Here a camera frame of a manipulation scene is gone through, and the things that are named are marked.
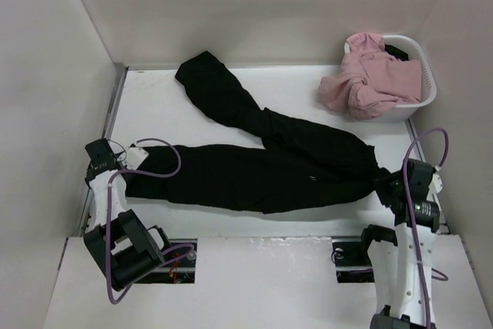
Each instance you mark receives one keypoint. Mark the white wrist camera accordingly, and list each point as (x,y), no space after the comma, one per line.
(436,184)
(135,156)

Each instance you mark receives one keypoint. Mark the black trousers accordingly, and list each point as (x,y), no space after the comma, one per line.
(300,165)

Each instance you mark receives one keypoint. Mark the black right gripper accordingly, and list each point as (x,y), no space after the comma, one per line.
(380,185)

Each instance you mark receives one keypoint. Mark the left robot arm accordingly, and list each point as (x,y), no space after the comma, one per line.
(123,248)

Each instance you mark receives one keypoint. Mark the pink trousers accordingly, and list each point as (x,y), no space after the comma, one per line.
(373,79)

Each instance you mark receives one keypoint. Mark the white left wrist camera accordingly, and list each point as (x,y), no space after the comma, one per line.
(135,156)

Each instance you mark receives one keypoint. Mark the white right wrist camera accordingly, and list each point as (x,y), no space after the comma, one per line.
(436,184)

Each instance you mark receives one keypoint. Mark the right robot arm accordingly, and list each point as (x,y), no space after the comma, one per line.
(401,256)

